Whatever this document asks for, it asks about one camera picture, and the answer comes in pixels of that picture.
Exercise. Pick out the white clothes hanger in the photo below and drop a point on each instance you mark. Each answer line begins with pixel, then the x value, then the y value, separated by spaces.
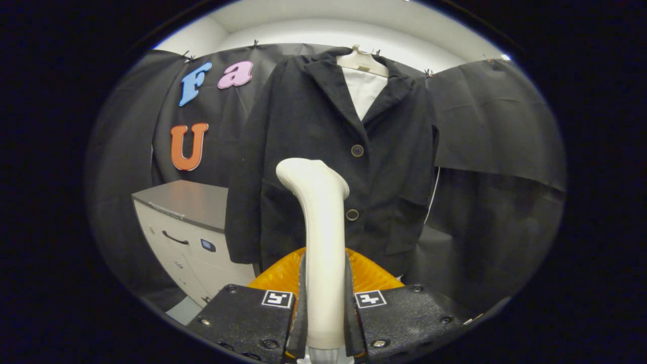
pixel 361 61

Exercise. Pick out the white garment steamer head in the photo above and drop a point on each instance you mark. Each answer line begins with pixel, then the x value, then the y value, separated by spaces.
pixel 323 242

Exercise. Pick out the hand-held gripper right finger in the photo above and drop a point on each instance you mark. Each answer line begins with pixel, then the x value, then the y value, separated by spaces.
pixel 351 323

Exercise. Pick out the grey cabinet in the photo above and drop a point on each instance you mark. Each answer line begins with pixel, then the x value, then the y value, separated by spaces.
pixel 192 199

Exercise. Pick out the white vertical ironing board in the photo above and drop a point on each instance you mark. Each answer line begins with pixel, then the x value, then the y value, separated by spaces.
pixel 364 93

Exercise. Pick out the black blazer jacket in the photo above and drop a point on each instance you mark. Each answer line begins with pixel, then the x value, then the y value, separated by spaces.
pixel 303 126

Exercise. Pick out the cardboard piece with white paper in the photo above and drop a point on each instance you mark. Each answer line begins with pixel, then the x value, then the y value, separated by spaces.
pixel 472 319

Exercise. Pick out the black backdrop cloth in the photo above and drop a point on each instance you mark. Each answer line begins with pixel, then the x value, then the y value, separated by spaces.
pixel 495 126

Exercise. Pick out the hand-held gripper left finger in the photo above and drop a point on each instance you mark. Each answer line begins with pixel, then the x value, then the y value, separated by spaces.
pixel 302 323

